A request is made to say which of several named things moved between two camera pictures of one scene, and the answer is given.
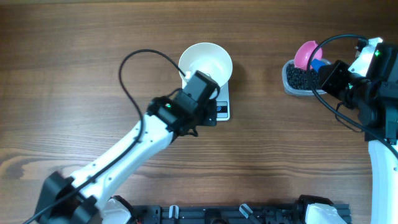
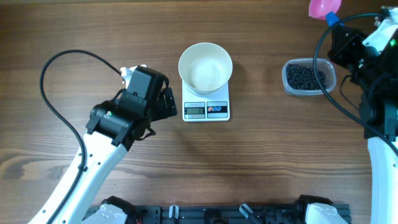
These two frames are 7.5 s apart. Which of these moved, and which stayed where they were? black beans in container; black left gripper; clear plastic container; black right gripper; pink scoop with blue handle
Moved: black right gripper; black left gripper; pink scoop with blue handle
Stayed: black beans in container; clear plastic container
